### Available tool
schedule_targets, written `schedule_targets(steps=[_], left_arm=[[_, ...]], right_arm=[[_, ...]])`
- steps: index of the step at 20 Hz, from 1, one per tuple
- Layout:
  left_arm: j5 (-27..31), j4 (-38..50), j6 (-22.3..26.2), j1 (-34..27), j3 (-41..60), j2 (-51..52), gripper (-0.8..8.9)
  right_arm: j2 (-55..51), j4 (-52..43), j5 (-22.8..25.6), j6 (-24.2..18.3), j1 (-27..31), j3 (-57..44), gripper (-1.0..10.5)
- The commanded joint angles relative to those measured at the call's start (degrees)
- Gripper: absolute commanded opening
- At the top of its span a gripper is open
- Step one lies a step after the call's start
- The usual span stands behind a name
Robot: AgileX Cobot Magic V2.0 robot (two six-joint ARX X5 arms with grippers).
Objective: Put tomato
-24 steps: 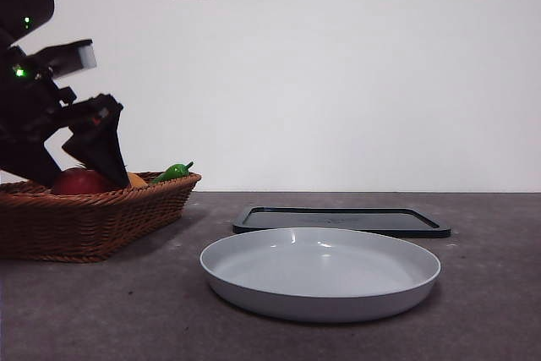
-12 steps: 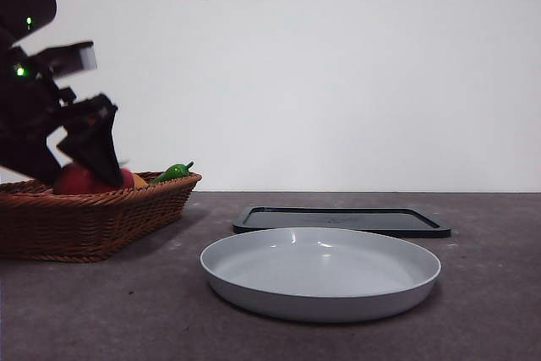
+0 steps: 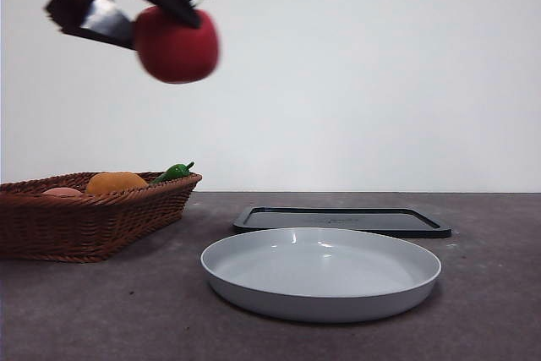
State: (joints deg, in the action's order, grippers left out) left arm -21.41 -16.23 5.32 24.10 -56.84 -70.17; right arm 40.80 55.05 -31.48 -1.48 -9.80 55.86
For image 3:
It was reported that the yellow-brown potato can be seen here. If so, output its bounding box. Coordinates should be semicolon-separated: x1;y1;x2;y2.
85;171;150;195

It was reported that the green chili pepper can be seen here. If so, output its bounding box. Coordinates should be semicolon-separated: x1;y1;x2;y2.
150;161;195;185

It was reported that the brown wicker basket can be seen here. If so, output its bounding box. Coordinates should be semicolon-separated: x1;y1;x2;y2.
0;171;203;264

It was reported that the light grey round plate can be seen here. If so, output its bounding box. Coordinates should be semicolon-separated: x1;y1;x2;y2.
199;227;443;324

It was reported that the pale pink egg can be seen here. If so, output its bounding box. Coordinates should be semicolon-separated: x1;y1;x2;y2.
41;186;85;198

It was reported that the black flat tray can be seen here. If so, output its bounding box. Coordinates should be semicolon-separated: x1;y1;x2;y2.
232;205;452;239

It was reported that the red tomato with green stem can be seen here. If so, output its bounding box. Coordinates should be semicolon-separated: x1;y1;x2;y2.
133;5;221;85

